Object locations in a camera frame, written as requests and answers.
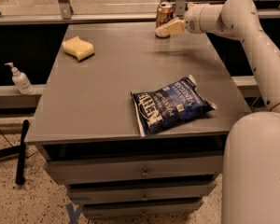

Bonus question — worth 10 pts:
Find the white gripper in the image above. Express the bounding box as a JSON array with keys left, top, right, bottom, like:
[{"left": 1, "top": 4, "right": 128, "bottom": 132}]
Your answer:
[{"left": 155, "top": 3, "right": 223, "bottom": 37}]

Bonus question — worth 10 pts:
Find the orange soda can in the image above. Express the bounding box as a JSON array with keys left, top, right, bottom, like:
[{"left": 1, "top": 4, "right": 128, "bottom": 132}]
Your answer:
[{"left": 155, "top": 2, "right": 174, "bottom": 38}]

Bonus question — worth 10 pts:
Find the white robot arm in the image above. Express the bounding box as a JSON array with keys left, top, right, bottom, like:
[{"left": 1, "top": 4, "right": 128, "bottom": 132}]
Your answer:
[{"left": 156, "top": 0, "right": 280, "bottom": 224}]

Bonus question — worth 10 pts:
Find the blue Kettle chip bag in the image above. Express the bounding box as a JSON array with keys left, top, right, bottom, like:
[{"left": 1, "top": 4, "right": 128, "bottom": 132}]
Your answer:
[{"left": 131, "top": 75, "right": 217, "bottom": 137}]

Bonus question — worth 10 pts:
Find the yellow sponge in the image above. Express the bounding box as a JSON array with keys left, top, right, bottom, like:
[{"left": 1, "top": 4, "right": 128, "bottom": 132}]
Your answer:
[{"left": 62, "top": 36, "right": 95, "bottom": 62}]

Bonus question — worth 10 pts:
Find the grey drawer cabinet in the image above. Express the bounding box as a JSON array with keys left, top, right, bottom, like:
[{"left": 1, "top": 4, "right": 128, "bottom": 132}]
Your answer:
[{"left": 26, "top": 22, "right": 249, "bottom": 218}]

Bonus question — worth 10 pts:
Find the middle grey drawer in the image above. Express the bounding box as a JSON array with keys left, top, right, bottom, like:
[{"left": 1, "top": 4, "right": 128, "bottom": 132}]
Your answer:
[{"left": 67, "top": 181, "right": 217, "bottom": 204}]

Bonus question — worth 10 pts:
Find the grey drawer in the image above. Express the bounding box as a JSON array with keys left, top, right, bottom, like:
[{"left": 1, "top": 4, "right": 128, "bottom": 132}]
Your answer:
[
  {"left": 82, "top": 197, "right": 202, "bottom": 219},
  {"left": 67, "top": 181, "right": 217, "bottom": 204},
  {"left": 44, "top": 152, "right": 223, "bottom": 185}
]

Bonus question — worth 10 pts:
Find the white pump bottle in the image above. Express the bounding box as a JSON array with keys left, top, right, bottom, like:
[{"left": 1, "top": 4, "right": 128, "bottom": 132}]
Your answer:
[{"left": 7, "top": 63, "right": 34, "bottom": 95}]

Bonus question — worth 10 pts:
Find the bottom grey drawer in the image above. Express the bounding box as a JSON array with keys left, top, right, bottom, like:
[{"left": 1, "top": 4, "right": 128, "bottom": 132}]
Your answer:
[{"left": 82, "top": 197, "right": 202, "bottom": 219}]

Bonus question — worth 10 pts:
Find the top grey drawer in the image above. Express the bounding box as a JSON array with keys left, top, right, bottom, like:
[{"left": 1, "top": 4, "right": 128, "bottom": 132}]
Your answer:
[{"left": 44, "top": 152, "right": 223, "bottom": 185}]

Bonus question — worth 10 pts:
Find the black stand leg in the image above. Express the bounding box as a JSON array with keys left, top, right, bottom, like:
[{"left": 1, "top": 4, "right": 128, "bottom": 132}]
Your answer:
[{"left": 0, "top": 119, "right": 29, "bottom": 185}]

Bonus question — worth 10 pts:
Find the metal window frame rail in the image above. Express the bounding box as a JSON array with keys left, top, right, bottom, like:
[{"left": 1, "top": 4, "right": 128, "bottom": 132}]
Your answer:
[{"left": 0, "top": 0, "right": 280, "bottom": 26}]

